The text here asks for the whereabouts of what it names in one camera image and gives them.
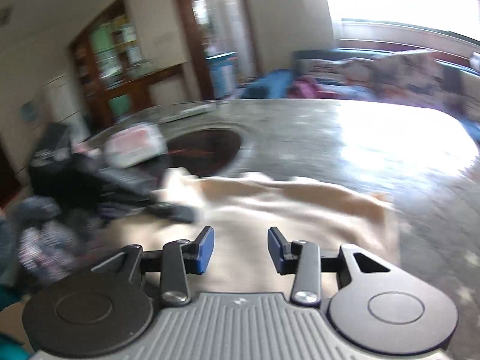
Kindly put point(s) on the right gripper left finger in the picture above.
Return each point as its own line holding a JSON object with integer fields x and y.
{"x": 195, "y": 254}

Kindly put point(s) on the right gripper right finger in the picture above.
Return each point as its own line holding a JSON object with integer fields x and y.
{"x": 285, "y": 255}

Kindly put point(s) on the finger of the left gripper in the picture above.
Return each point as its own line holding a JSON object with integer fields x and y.
{"x": 172, "y": 212}

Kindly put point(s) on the beige cloth garment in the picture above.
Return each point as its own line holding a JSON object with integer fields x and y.
{"x": 241, "y": 211}

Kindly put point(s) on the pastel tissue pack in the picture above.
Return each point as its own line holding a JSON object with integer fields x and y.
{"x": 134, "y": 145}

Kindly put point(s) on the grey remote control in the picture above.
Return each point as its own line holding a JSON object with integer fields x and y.
{"x": 192, "y": 112}

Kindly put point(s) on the brown wooden cabinet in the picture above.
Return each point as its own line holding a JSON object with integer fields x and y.
{"x": 115, "y": 80}

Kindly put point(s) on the blue cabinet in doorway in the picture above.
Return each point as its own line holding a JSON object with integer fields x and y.
{"x": 223, "y": 73}

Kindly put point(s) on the pink magenta cloth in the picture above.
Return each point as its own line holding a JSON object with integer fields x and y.
{"x": 305, "y": 87}

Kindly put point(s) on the grey quilted star tablecloth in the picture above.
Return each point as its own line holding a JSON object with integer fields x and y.
{"x": 422, "y": 159}

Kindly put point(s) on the butterfly cushion left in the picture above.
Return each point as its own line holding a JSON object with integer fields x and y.
{"x": 349, "y": 78}

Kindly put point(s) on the butterfly cushion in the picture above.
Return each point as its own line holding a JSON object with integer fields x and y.
{"x": 349, "y": 78}
{"x": 407, "y": 72}

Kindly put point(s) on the blue corner sofa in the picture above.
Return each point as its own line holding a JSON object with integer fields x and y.
{"x": 459, "y": 96}

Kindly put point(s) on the butterfly cushion right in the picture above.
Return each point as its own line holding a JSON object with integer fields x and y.
{"x": 407, "y": 72}

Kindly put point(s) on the window with frame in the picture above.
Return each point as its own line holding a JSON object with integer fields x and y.
{"x": 442, "y": 24}

